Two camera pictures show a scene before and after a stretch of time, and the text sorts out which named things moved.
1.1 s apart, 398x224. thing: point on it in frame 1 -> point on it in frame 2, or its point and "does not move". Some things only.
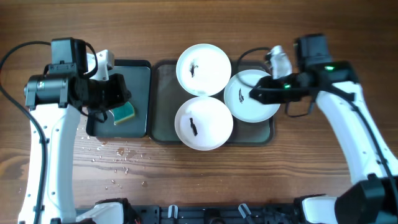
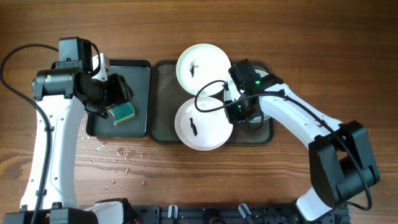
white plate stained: (203, 70) does not move
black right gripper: (280, 93) -> (237, 113)
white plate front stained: (204, 123) does not move
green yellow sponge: (123, 113) does not move
